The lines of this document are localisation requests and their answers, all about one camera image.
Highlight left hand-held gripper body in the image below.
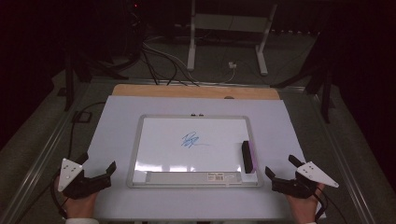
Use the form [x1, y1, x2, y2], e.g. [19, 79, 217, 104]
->
[57, 158, 113, 201]

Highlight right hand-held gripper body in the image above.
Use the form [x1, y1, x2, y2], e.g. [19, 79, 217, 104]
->
[271, 161, 340, 200]

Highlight black and purple eraser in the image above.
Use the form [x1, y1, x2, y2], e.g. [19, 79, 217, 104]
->
[241, 140, 259, 175]

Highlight silver-framed whiteboard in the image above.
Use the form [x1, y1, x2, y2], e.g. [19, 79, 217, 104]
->
[126, 114, 264, 189]

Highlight person's left hand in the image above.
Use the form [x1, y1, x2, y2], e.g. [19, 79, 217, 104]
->
[54, 175, 101, 220]

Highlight person's right hand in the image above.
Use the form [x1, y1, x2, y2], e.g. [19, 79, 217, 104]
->
[285, 182, 327, 224]

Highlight large white sheet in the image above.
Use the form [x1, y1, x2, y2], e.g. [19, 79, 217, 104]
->
[83, 94, 328, 222]

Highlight black floor socket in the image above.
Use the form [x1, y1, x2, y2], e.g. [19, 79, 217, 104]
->
[71, 110, 93, 124]

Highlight black tripod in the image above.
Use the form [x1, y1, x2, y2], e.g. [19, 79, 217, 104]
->
[270, 31, 336, 124]
[63, 46, 129, 112]

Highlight blue marker scribble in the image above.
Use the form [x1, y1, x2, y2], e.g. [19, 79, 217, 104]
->
[180, 131, 216, 149]

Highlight dark device with red light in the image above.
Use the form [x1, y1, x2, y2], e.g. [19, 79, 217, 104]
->
[123, 0, 148, 61]

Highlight white metal stand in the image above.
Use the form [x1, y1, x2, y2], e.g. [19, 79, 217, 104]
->
[186, 0, 279, 77]

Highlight metal floor rail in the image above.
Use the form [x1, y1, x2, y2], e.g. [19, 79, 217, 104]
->
[0, 81, 92, 224]
[309, 92, 376, 224]

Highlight black floor cable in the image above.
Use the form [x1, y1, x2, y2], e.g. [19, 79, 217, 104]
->
[140, 46, 201, 87]

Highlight white cable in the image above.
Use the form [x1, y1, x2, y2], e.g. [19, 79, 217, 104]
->
[143, 41, 236, 85]

